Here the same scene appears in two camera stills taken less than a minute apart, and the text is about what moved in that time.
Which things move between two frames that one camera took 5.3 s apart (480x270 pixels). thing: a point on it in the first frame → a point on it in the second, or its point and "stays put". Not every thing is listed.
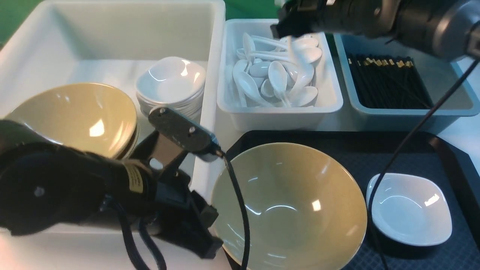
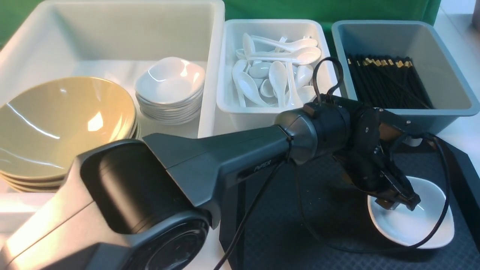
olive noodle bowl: [307, 211] → [43, 129]
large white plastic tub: [111, 43] stays put
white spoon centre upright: [278, 77] stays put
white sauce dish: [409, 210] stays put
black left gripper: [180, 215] → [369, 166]
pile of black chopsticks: [386, 81] stays put
